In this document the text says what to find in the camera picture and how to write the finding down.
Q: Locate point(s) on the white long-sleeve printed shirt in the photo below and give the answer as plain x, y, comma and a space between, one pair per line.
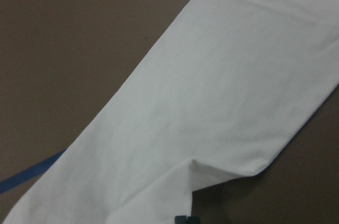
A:
217, 97

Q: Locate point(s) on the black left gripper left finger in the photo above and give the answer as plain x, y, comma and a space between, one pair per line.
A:
180, 220

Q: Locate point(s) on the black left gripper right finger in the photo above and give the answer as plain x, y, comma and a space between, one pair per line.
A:
193, 220

